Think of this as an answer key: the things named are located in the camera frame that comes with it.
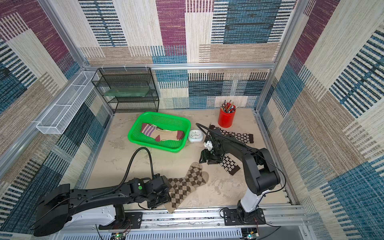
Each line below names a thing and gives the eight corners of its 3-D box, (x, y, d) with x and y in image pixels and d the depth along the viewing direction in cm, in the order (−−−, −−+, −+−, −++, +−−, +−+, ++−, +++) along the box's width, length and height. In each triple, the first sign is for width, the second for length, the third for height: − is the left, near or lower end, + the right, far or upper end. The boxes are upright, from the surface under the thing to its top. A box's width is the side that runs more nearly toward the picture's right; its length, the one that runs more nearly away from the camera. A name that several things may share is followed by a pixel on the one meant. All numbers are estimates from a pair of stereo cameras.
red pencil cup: (219, 128, 111) (222, 113, 98) (217, 115, 119) (220, 99, 107) (232, 128, 111) (237, 112, 98) (230, 115, 119) (234, 99, 107)
